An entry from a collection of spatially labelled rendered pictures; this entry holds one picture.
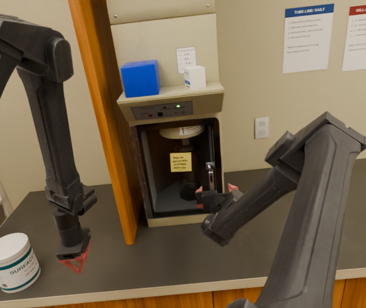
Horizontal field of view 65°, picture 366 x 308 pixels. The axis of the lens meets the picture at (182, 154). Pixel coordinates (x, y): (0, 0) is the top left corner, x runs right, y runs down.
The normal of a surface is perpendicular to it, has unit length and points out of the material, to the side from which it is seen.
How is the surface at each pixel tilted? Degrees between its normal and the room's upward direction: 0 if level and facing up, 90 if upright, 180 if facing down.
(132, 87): 90
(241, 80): 90
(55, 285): 0
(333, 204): 38
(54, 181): 99
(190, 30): 90
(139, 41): 90
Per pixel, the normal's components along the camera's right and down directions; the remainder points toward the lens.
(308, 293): 0.33, -0.55
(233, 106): 0.02, 0.43
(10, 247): -0.10, -0.90
